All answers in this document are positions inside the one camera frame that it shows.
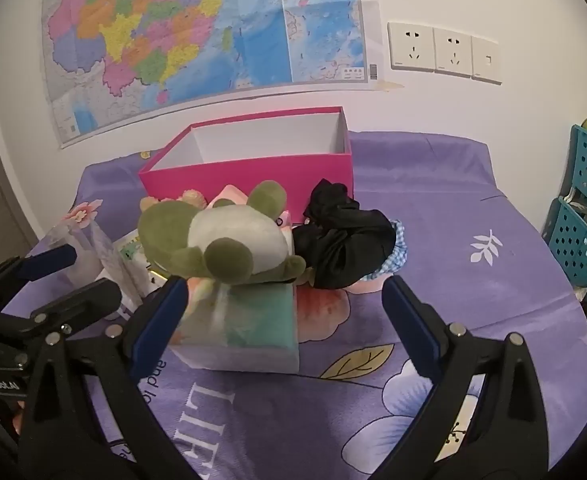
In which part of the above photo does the green frog plush toy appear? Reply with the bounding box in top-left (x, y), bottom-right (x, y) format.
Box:
top-left (138, 180), bottom-right (308, 286)

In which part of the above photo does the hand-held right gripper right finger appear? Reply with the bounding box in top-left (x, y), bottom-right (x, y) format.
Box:
top-left (373, 276), bottom-right (549, 480)

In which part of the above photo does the colourful wall map poster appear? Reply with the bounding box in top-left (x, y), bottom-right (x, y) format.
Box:
top-left (41, 0), bottom-right (380, 150)

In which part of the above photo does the black cloth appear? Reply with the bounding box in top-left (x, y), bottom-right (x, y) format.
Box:
top-left (292, 178), bottom-right (399, 291)

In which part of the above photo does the pale yellow tissue pack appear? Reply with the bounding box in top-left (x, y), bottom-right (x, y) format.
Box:
top-left (114, 230), bottom-right (167, 288)

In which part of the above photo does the teal plastic basket rack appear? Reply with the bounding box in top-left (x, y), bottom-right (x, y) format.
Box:
top-left (548, 124), bottom-right (587, 289)

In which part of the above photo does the pink cardboard box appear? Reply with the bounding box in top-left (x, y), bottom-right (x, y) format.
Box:
top-left (138, 106), bottom-right (355, 226)

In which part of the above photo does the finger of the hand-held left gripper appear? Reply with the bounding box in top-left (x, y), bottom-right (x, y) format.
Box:
top-left (24, 277), bottom-right (124, 343)
top-left (0, 244), bottom-right (78, 306)

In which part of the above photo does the purple floral bed sheet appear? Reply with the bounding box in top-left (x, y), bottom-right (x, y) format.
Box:
top-left (0, 130), bottom-right (587, 480)

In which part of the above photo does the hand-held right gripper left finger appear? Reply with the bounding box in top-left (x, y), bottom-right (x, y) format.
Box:
top-left (18, 276), bottom-right (209, 480)

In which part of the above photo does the beige teddy plush toy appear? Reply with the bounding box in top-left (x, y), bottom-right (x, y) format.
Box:
top-left (140, 189), bottom-right (209, 212)

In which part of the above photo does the white wall socket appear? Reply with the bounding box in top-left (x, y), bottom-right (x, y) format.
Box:
top-left (387, 21), bottom-right (437, 72)
top-left (433, 27), bottom-right (474, 79)

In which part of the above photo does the clear-wrapped towel package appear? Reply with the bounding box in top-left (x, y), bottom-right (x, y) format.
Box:
top-left (168, 275), bottom-right (301, 376)

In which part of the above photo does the clear plastic bag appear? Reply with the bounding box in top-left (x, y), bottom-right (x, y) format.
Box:
top-left (48, 220), bottom-right (149, 313)

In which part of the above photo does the blue gingham scrunchie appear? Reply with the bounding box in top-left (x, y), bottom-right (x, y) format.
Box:
top-left (363, 217), bottom-right (410, 282)

